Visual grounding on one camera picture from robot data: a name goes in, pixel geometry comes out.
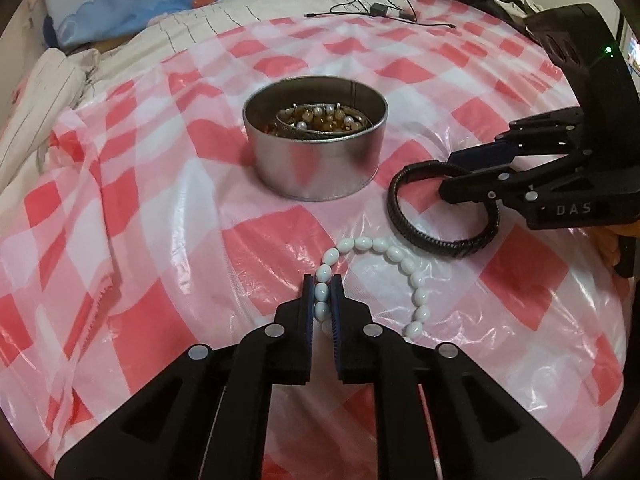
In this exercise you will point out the orange garment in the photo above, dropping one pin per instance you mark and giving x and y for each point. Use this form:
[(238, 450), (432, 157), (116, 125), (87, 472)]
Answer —
[(612, 247)]

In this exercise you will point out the white striped quilt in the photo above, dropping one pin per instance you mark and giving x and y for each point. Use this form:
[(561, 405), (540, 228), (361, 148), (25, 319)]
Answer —
[(40, 100)]

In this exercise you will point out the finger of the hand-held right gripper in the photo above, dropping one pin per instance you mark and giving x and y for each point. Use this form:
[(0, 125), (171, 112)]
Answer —
[(470, 190), (492, 149)]

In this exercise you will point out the white striped bed sheet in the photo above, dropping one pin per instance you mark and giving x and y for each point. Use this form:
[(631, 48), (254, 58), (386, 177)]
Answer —
[(225, 15)]

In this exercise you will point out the round metal tin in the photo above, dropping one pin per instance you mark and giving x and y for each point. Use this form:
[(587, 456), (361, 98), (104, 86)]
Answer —
[(320, 170)]

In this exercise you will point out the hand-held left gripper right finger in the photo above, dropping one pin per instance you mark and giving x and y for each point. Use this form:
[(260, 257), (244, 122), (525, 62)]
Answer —
[(341, 345)]

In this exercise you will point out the pearl jewellery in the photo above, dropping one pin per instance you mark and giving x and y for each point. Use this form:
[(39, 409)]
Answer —
[(300, 134)]

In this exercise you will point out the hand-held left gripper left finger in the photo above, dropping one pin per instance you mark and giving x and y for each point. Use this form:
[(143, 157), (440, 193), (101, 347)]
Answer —
[(302, 345)]

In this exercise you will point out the red checkered plastic tablecloth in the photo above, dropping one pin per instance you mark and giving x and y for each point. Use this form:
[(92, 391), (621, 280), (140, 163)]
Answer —
[(175, 260)]

